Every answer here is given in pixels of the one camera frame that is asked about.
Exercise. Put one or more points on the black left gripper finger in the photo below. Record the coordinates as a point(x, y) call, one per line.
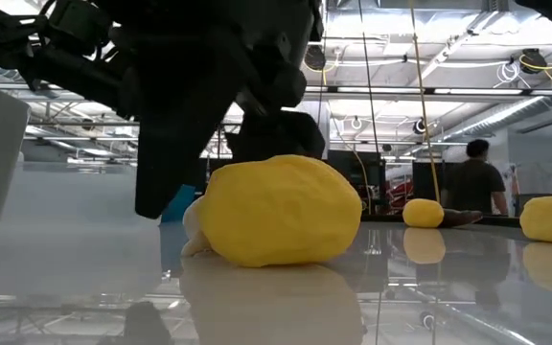
point(161, 167)
point(276, 136)

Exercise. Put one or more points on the white garlic bulb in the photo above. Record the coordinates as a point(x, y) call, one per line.
point(192, 225)

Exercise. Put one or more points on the person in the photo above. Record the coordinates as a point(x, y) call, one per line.
point(472, 187)

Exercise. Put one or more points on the purple eggplant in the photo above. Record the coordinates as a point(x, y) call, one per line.
point(463, 218)

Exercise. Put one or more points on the teal plastic basket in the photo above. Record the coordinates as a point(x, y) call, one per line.
point(180, 206)

